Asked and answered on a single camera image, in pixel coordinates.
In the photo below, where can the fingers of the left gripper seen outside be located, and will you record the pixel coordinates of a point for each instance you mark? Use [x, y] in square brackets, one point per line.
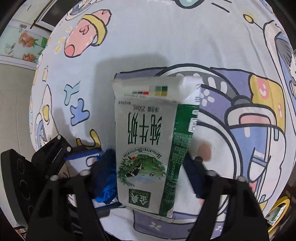
[82, 154]

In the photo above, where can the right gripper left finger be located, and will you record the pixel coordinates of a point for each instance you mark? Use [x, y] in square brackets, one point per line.
[105, 178]

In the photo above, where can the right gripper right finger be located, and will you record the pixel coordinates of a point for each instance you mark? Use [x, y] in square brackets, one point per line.
[195, 172]

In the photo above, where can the blue glove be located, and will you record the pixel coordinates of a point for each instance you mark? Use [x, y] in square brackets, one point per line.
[106, 178]

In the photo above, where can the green white milk carton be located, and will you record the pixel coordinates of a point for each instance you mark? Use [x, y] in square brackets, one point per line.
[275, 214]

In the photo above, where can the yellow rim trash bin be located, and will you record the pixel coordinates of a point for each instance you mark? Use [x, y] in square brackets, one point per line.
[283, 200]

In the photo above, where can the kitchen counter cabinet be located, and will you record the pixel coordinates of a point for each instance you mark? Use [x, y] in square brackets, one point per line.
[52, 13]

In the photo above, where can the floral glass door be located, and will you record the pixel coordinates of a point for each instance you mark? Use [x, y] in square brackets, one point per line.
[22, 44]

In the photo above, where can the cartoon print tablecloth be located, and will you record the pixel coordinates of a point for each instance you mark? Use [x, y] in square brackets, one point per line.
[245, 131]

